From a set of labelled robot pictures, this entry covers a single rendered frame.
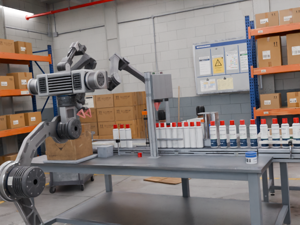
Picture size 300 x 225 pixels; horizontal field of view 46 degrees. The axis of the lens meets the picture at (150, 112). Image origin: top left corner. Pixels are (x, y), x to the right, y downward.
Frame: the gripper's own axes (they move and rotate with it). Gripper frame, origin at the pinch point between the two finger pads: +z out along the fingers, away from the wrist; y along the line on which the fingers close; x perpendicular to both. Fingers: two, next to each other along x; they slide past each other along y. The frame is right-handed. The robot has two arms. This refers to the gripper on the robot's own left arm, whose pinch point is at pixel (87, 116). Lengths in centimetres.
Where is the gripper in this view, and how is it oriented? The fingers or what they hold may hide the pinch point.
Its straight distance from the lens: 315.6
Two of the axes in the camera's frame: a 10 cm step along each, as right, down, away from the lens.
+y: 3.9, -0.6, 9.2
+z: 6.4, 7.4, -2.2
